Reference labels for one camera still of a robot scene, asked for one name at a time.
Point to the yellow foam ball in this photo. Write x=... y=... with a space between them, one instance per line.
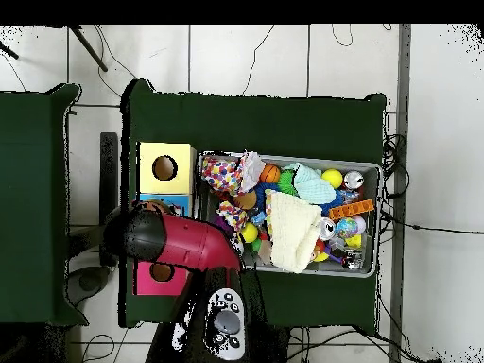
x=332 y=178
x=249 y=232

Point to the orange toy basketball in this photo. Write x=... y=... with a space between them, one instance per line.
x=270 y=174

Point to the dark green side-table cloth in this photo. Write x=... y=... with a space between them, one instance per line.
x=30 y=189

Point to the wooden three-hole box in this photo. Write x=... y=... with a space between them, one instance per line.
x=181 y=151

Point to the mint green waffle cloth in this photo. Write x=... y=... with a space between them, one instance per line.
x=314 y=185

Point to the black flat panel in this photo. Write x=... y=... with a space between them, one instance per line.
x=109 y=170

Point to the orange plastic grid tray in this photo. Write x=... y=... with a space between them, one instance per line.
x=351 y=209

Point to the black tripod leg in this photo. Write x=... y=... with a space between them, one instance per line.
x=9 y=51
x=89 y=47

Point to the green spiky ball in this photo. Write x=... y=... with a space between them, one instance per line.
x=286 y=183

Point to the blue globe ball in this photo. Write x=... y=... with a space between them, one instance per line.
x=346 y=228

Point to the blue spiky ball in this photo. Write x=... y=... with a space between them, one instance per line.
x=264 y=189

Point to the cream waffle cloth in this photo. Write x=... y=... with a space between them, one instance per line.
x=295 y=227

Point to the small polka dot cloth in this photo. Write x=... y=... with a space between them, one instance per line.
x=232 y=215

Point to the shallow silver mesh bin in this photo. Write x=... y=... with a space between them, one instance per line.
x=332 y=267

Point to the large polka dot cloth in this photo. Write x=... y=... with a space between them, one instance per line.
x=221 y=174

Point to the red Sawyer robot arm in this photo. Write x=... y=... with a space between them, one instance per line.
x=189 y=242

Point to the dark green tablecloth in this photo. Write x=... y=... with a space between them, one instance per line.
x=264 y=124

